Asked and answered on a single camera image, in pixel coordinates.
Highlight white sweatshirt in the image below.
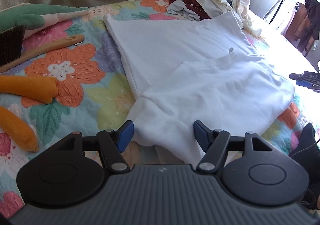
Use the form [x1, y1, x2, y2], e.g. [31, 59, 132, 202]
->
[104, 12, 295, 165]

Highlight black sleeve forearm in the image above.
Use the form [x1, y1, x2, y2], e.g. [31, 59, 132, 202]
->
[289, 123, 319, 210]

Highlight brown hanging garment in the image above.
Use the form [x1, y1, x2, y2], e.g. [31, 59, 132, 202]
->
[285, 3, 315, 53]

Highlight black hanging garment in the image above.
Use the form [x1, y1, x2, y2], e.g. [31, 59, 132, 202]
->
[299, 0, 320, 50]

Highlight floral quilted bedspread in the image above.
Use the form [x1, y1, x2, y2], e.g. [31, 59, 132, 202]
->
[1, 0, 319, 218]

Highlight orange plush toy limb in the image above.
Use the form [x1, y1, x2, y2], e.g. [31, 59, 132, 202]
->
[1, 75, 59, 104]

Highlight cream crumpled garment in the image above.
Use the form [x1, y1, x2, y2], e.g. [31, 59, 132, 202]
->
[197, 0, 262, 37]

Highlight wooden brush black bristles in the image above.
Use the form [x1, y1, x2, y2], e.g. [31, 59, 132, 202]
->
[1, 23, 85, 73]

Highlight green plush toy part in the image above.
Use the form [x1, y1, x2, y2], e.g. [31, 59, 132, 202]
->
[1, 3, 89, 34]

